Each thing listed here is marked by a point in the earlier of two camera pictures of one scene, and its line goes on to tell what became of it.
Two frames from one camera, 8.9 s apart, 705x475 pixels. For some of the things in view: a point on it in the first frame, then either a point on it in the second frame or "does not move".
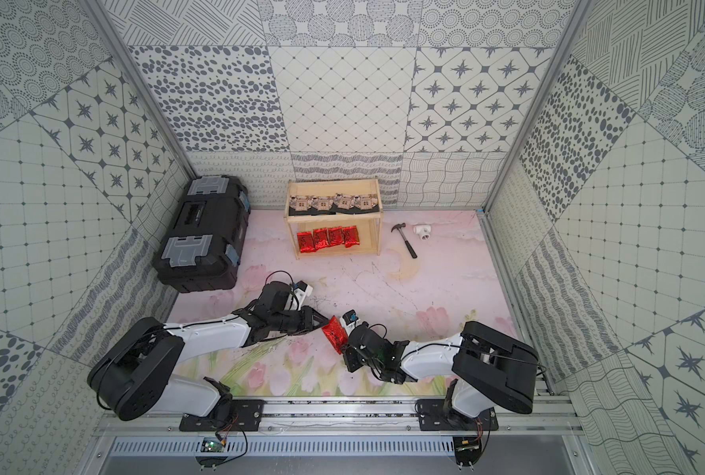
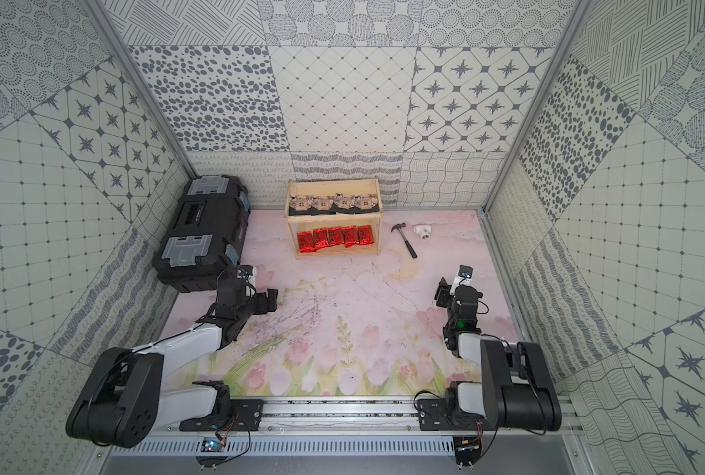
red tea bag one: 306,241 does not move
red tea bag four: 351,236 does not move
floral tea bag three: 345,202 does not move
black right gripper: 348,353 → 443,292
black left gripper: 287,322 → 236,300
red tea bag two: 321,237 does not move
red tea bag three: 336,236 does not move
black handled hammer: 408,243 does not move
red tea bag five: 337,333 → 364,235
